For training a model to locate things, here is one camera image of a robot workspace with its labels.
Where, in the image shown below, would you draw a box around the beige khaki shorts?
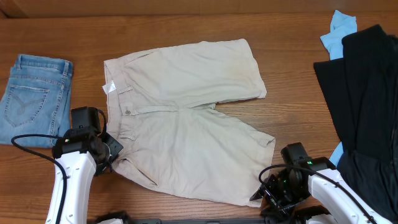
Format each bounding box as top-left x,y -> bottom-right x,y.
104,39 -> 275,207

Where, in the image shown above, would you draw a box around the light blue cloth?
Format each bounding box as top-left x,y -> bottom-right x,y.
313,11 -> 358,165

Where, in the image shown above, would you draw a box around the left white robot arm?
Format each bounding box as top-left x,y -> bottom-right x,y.
45,127 -> 123,223

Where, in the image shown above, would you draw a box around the black garment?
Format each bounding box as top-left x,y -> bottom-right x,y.
313,25 -> 397,223

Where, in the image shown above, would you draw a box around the left black cable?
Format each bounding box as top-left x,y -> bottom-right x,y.
11,108 -> 108,224

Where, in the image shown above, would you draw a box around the black cable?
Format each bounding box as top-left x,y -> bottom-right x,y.
11,108 -> 108,224
257,164 -> 379,224

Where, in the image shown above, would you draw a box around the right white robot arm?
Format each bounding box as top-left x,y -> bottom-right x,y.
250,157 -> 391,224

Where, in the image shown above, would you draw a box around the right black cable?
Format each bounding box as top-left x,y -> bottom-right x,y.
257,164 -> 379,224

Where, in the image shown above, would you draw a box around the folded blue denim jeans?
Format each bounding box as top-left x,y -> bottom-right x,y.
1,54 -> 73,144

